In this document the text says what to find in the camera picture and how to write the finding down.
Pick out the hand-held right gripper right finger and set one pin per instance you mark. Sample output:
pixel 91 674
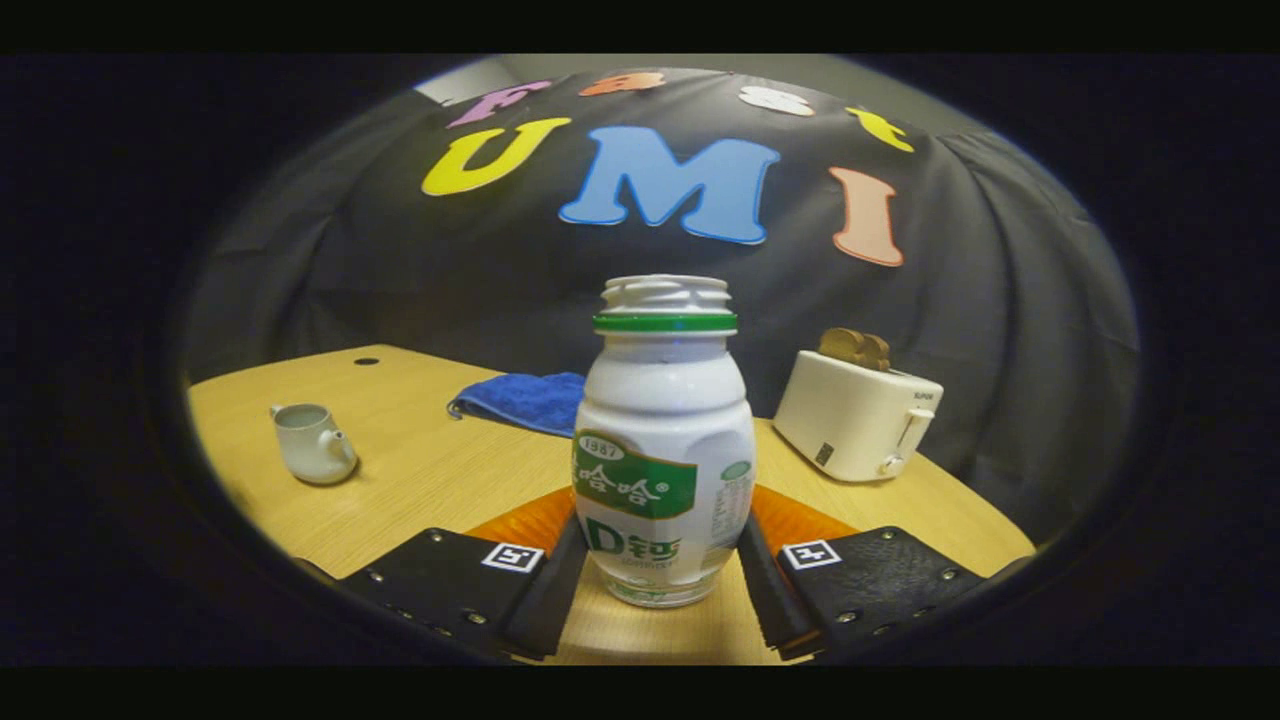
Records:
pixel 770 600

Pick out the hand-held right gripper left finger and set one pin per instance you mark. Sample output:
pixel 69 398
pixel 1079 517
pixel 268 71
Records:
pixel 555 600

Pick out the white water bottle green label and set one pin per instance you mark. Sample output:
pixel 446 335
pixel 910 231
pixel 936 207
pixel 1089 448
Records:
pixel 665 420

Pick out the white ceramic teacup with spout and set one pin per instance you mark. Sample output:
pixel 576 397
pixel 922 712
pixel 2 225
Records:
pixel 310 450

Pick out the white toaster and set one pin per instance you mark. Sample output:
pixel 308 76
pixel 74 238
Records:
pixel 850 420

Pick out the blue towel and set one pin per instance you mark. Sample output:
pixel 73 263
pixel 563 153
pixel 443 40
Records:
pixel 530 400

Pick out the brown bread slice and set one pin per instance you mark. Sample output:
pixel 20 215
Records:
pixel 876 352
pixel 838 346

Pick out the black backdrop cloth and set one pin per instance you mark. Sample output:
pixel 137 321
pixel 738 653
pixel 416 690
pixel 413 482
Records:
pixel 950 300

